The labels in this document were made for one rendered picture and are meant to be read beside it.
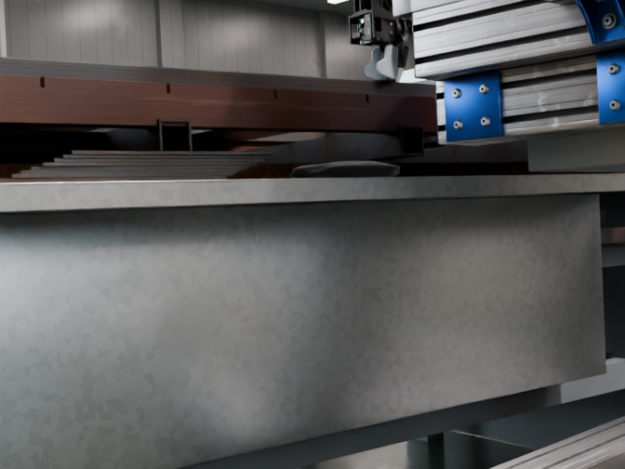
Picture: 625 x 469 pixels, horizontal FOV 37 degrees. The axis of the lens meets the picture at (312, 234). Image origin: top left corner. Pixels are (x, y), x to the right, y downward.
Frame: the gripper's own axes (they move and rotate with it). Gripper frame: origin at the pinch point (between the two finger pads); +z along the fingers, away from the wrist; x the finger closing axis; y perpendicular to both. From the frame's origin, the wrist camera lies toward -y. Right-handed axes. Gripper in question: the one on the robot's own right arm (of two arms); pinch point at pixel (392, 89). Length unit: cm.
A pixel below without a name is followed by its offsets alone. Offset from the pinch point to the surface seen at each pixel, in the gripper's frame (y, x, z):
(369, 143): 13.7, 8.8, 11.2
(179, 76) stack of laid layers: 52, 12, 2
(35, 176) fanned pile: 80, 29, 17
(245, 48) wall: -514, -851, -190
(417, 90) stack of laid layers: 5.0, 12.0, 2.1
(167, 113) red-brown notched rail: 56, 16, 8
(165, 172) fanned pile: 64, 29, 17
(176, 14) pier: -405, -826, -218
